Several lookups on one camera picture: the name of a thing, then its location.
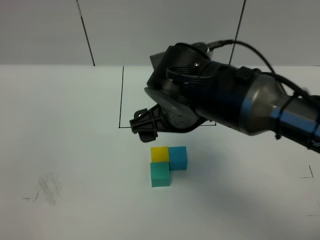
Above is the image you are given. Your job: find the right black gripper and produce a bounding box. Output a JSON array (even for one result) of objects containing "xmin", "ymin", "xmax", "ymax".
[{"xmin": 129, "ymin": 104, "xmax": 207, "ymax": 143}]

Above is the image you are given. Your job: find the yellow cube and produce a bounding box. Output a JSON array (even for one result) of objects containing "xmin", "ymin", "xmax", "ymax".
[{"xmin": 150, "ymin": 146, "xmax": 170, "ymax": 163}]

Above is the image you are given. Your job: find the blue cube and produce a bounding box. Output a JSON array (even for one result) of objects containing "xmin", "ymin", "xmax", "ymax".
[{"xmin": 168, "ymin": 146, "xmax": 188, "ymax": 171}]

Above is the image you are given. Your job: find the green cube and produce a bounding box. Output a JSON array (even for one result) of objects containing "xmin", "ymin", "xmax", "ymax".
[{"xmin": 150, "ymin": 162, "xmax": 171, "ymax": 188}]

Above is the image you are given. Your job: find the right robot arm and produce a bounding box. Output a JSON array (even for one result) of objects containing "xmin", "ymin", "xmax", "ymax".
[{"xmin": 130, "ymin": 39, "xmax": 320, "ymax": 152}]

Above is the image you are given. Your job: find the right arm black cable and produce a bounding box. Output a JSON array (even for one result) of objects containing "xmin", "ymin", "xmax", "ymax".
[{"xmin": 206, "ymin": 39, "xmax": 313, "ymax": 97}]

